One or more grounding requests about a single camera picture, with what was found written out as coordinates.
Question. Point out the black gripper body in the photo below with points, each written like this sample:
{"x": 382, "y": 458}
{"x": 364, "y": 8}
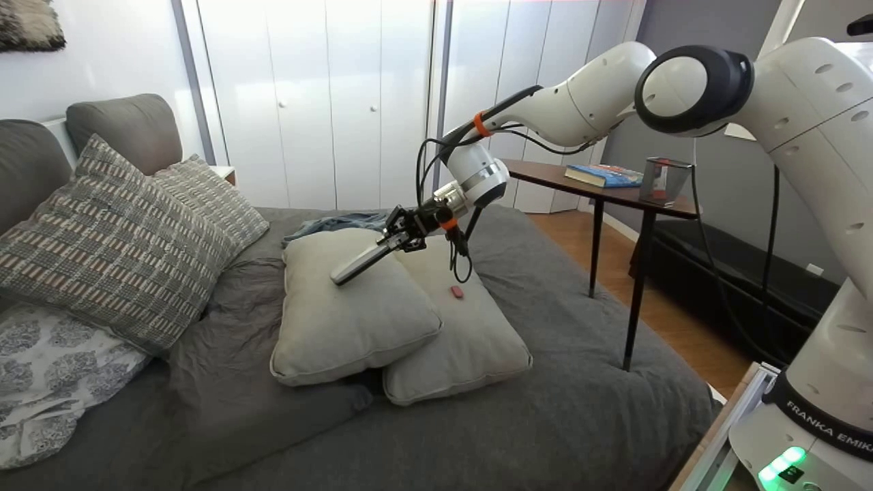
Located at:
{"x": 426, "y": 222}

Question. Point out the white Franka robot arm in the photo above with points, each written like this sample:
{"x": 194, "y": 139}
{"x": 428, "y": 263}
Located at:
{"x": 801, "y": 138}

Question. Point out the light gray pillow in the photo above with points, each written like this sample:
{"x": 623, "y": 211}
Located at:
{"x": 349, "y": 315}
{"x": 465, "y": 349}

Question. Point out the small gray plaid pillow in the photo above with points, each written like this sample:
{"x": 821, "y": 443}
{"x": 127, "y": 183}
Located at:
{"x": 213, "y": 205}

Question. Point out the large gray plaid pillow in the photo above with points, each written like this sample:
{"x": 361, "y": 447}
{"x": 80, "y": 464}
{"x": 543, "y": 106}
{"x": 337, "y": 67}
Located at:
{"x": 109, "y": 247}

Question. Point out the blue patterned blanket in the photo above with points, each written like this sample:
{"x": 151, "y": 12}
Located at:
{"x": 331, "y": 222}

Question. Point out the small red object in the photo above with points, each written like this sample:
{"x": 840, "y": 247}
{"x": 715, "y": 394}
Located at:
{"x": 457, "y": 293}

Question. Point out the white wardrobe doors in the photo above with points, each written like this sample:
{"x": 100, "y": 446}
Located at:
{"x": 344, "y": 100}

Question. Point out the colourful blue book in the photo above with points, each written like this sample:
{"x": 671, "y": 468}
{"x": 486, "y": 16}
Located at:
{"x": 602, "y": 175}

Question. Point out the wooden side table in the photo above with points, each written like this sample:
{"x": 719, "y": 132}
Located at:
{"x": 636, "y": 202}

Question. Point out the grey sofa bed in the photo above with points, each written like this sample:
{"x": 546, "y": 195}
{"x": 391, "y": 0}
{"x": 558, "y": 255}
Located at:
{"x": 546, "y": 425}

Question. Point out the metal mesh pen holder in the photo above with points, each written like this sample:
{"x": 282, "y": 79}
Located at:
{"x": 667, "y": 180}

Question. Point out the gray headboard cushion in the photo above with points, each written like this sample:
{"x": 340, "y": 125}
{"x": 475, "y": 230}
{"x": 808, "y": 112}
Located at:
{"x": 127, "y": 125}
{"x": 27, "y": 173}

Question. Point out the black low cabinet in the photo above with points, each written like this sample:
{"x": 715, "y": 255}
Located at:
{"x": 726, "y": 274}

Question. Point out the white robot mounting platform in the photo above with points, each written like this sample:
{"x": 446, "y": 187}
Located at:
{"x": 719, "y": 425}

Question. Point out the white patterned blanket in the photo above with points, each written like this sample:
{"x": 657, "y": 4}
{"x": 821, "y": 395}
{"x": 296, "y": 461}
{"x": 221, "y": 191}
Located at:
{"x": 56, "y": 383}

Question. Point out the woven wall hanging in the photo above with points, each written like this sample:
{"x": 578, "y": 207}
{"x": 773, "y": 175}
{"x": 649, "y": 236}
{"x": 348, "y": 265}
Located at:
{"x": 27, "y": 23}

